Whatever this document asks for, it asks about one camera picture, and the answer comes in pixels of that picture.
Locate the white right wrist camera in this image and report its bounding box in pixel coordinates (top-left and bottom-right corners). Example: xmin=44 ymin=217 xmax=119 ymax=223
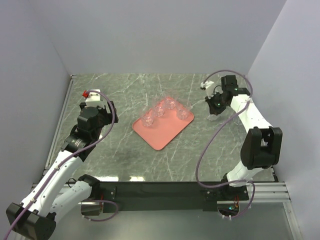
xmin=200 ymin=80 xmax=216 ymax=99

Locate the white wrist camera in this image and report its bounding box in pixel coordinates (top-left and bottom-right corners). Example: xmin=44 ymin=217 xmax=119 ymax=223
xmin=200 ymin=80 xmax=216 ymax=99
xmin=82 ymin=89 xmax=104 ymax=108

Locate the pink plastic tray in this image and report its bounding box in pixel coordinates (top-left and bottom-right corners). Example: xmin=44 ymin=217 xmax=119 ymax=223
xmin=132 ymin=97 xmax=194 ymax=151

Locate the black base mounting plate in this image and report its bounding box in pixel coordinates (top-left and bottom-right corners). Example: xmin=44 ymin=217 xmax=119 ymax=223
xmin=87 ymin=181 xmax=249 ymax=213

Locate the aluminium front frame rail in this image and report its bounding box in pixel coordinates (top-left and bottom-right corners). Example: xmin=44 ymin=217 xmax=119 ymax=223
xmin=247 ymin=181 xmax=305 ymax=240

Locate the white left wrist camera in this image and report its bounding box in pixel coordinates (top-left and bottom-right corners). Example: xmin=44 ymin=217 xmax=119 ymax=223
xmin=82 ymin=89 xmax=104 ymax=108

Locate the clear faceted glass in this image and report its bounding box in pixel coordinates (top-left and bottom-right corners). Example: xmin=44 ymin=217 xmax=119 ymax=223
xmin=175 ymin=98 xmax=192 ymax=120
xmin=153 ymin=100 xmax=166 ymax=117
xmin=207 ymin=114 xmax=221 ymax=123
xmin=140 ymin=108 xmax=155 ymax=127
xmin=233 ymin=116 xmax=242 ymax=126
xmin=163 ymin=89 xmax=178 ymax=110

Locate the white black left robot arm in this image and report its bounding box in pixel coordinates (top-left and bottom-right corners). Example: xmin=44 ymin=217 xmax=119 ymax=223
xmin=6 ymin=100 xmax=119 ymax=240

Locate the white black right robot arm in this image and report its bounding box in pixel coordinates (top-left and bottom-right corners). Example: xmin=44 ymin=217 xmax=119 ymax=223
xmin=200 ymin=75 xmax=283 ymax=200

